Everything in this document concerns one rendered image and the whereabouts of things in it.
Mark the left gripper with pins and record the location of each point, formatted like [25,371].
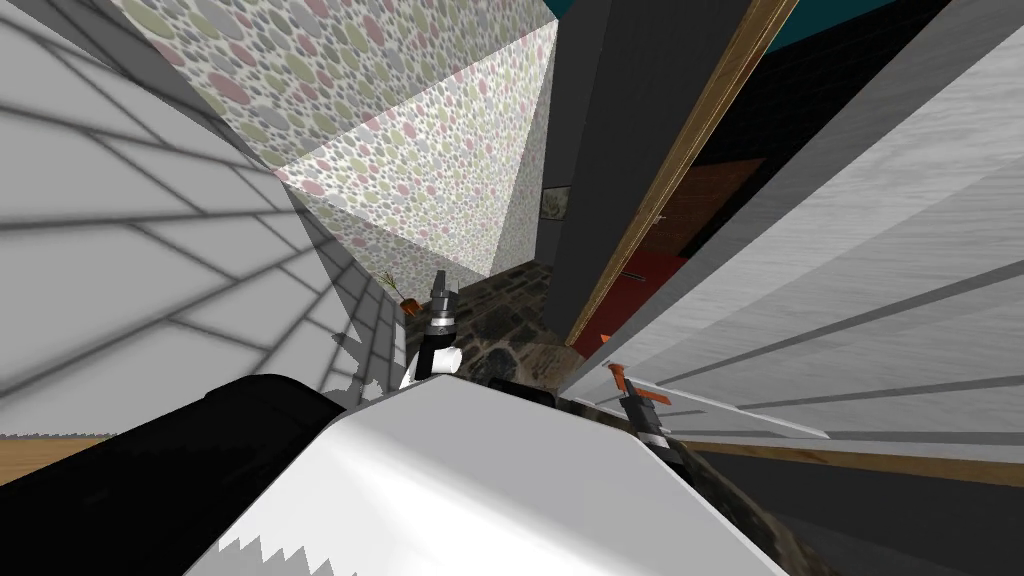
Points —
[442,306]

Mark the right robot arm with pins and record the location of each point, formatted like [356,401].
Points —
[668,452]

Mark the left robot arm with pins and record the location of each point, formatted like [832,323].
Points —
[144,488]

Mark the plant in orange pot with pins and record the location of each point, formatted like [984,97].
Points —
[410,305]

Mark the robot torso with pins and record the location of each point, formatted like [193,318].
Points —
[480,488]

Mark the pale grey wooden door leaf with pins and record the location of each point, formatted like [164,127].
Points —
[880,240]

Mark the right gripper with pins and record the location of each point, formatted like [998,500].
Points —
[642,416]

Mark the framed picture on wall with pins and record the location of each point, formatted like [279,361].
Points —
[555,202]

